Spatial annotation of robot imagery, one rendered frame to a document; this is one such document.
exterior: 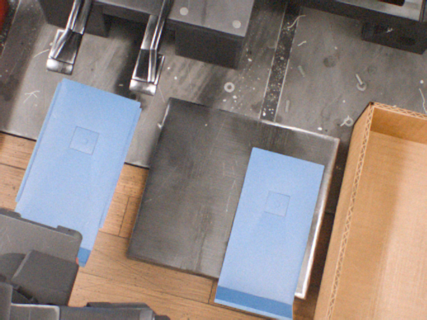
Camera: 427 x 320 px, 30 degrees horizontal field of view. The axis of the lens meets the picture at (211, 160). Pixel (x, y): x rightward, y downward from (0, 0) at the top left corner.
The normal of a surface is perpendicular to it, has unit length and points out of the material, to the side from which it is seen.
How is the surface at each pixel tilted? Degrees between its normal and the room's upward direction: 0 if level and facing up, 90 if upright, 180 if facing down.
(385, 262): 0
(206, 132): 0
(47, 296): 29
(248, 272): 0
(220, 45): 90
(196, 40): 90
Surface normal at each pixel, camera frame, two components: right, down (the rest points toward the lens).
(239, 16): 0.05, -0.25
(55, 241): 0.00, 0.24
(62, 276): 0.31, -0.92
